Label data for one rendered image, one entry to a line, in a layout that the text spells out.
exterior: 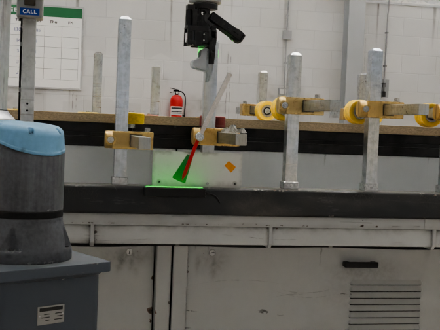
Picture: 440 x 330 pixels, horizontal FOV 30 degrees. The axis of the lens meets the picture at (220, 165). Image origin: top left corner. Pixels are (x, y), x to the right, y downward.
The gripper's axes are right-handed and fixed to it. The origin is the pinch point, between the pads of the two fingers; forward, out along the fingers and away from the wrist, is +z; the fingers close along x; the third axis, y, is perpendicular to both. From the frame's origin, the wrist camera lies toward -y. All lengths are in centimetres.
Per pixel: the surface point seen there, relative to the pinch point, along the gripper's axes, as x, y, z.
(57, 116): -27, 41, 13
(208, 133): -5.3, -1.2, 15.5
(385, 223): -8, -58, 41
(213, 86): -6.0, -2.4, 2.0
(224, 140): 4.9, -4.0, 17.2
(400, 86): -724, -369, -41
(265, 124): -26.7, -23.4, 12.5
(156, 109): -115, 1, 8
